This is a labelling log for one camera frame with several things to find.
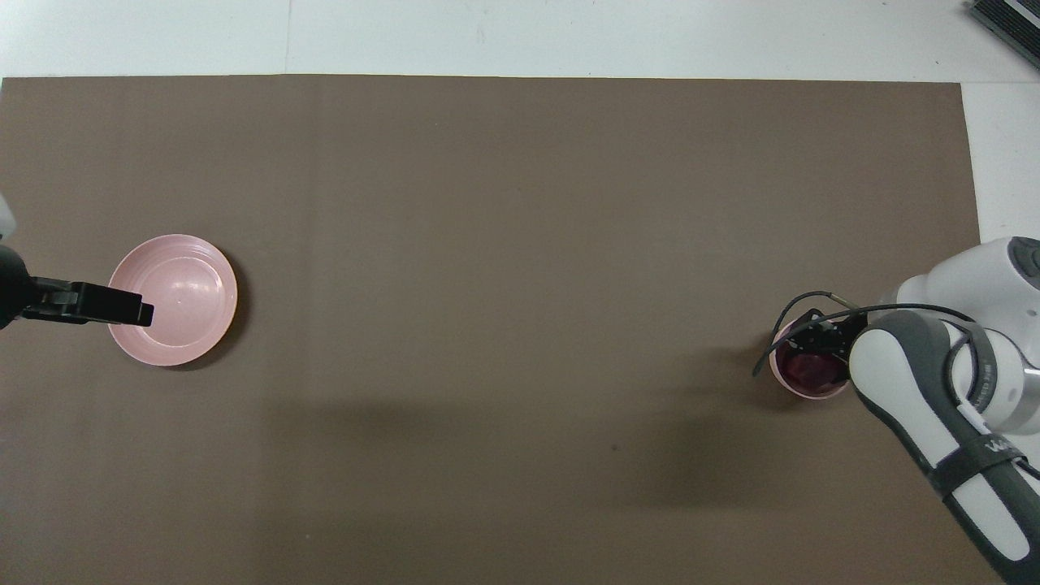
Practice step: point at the grey ribbed device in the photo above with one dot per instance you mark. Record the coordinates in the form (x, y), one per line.
(1007, 18)

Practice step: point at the pink plate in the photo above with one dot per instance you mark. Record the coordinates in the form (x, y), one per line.
(187, 325)

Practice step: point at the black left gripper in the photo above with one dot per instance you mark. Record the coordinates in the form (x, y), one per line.
(20, 292)

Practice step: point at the pink bowl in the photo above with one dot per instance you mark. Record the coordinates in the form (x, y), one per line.
(800, 394)

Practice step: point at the dark red apple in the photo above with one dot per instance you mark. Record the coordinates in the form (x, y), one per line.
(808, 372)

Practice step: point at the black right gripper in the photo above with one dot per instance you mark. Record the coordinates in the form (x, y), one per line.
(837, 333)

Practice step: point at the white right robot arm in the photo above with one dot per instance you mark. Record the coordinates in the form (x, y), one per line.
(934, 382)

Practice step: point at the brown table mat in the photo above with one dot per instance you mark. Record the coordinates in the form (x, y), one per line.
(520, 244)

